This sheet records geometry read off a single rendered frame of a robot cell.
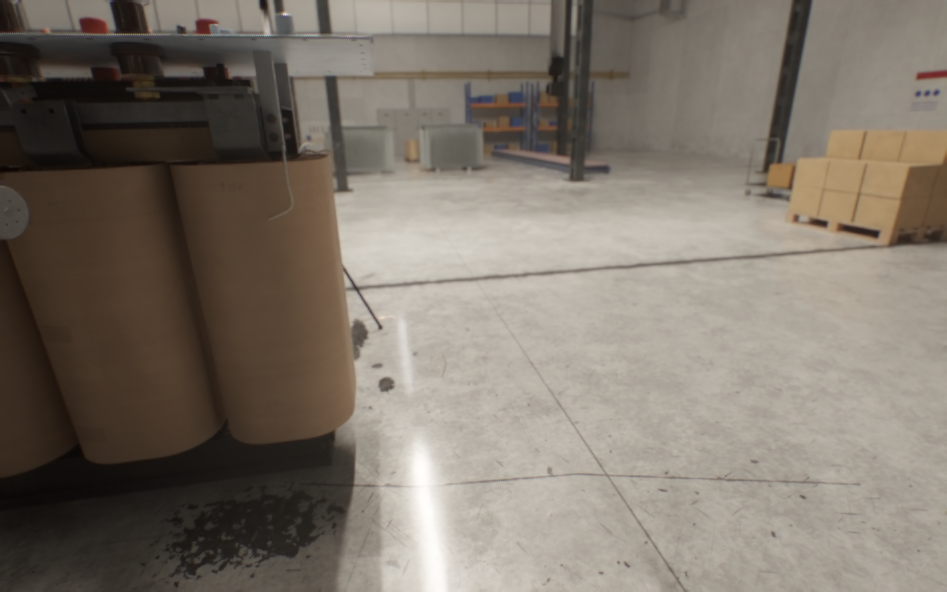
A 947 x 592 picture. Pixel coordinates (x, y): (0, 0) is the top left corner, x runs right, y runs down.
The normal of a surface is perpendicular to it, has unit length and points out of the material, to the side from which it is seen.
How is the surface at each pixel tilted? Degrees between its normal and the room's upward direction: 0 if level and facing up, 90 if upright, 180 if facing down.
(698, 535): 0
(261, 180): 90
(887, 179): 90
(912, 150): 90
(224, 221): 90
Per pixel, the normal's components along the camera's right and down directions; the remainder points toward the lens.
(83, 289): 0.19, 0.33
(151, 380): 0.43, 0.30
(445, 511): -0.02, -0.94
